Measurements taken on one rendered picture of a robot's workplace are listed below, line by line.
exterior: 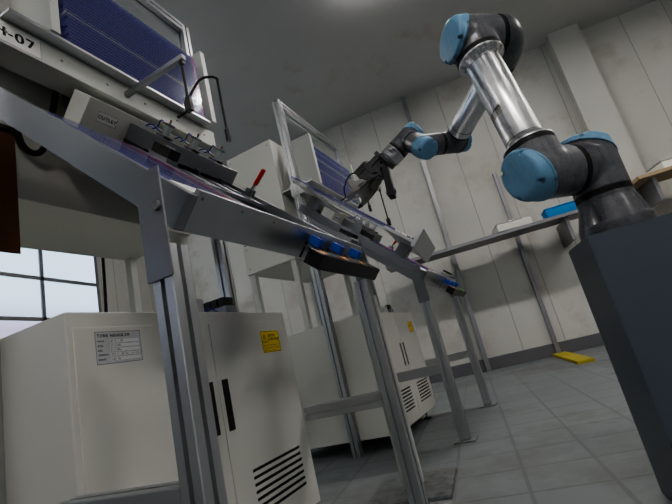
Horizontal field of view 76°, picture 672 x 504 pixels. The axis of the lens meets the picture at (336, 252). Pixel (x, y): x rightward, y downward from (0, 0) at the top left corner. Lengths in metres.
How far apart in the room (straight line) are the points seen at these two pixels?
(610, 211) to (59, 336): 1.10
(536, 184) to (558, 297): 3.88
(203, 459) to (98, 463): 0.31
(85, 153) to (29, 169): 0.49
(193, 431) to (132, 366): 0.36
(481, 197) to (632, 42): 2.21
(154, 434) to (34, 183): 0.75
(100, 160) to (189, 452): 0.53
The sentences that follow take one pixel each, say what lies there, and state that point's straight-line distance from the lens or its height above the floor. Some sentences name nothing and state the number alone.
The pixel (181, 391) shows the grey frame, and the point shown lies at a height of 0.43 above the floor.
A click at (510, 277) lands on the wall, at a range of 4.80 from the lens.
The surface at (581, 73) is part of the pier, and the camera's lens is 5.41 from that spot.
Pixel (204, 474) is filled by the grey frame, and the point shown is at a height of 0.33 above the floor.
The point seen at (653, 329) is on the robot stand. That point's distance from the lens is 1.03.
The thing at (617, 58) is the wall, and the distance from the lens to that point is 5.75.
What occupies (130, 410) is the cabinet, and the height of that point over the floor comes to 0.43.
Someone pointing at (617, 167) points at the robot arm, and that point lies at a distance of 1.12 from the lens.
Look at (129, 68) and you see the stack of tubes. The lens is 1.56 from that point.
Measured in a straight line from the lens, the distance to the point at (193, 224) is 0.73.
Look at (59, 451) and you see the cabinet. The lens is 0.91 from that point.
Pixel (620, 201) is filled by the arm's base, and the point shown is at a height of 0.60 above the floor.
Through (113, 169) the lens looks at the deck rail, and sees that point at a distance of 0.85.
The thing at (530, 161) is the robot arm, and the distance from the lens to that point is 0.99.
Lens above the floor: 0.42
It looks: 14 degrees up
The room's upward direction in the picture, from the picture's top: 14 degrees counter-clockwise
